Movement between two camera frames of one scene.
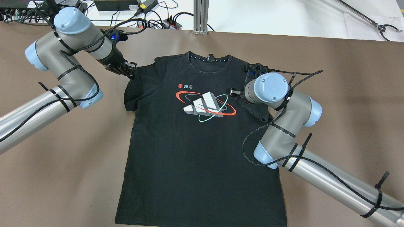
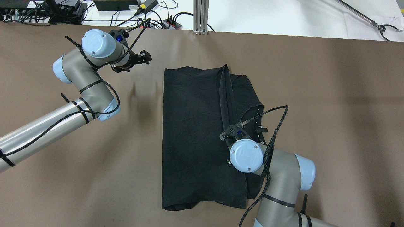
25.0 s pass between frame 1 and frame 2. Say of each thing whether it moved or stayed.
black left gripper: moved
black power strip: stayed
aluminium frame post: stayed
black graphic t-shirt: moved
